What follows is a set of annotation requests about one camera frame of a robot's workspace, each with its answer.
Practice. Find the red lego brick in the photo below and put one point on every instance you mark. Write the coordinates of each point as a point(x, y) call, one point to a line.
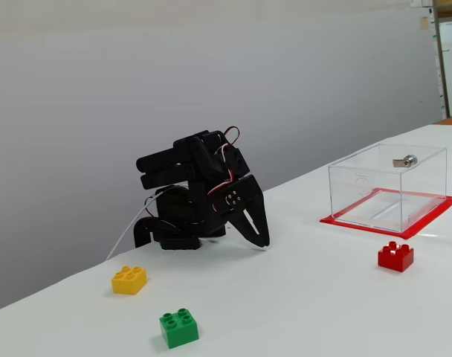
point(395, 258)

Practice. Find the red tape frame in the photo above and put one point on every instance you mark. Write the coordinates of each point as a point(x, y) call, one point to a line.
point(426, 223)

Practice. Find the green lego brick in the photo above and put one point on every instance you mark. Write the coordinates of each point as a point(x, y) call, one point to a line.
point(179, 331)

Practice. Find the wooden shelf post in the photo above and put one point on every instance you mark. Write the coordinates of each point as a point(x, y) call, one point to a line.
point(441, 56)

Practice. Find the transparent plastic box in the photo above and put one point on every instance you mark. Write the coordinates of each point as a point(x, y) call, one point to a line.
point(363, 197)

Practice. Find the metal box lock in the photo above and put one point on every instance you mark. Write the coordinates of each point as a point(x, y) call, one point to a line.
point(408, 160)

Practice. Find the yellow lego brick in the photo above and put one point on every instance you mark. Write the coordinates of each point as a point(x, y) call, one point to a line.
point(129, 280)

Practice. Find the black table clamp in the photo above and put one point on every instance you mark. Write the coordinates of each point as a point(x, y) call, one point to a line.
point(140, 230)

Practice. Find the white cabinet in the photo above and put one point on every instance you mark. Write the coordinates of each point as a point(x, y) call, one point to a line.
point(449, 67)

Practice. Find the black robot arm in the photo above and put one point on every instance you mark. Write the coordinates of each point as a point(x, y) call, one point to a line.
point(196, 208)

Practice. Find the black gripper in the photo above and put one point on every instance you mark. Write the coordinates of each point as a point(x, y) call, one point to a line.
point(248, 201)

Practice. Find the paper note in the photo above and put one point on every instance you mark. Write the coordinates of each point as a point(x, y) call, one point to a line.
point(424, 23)

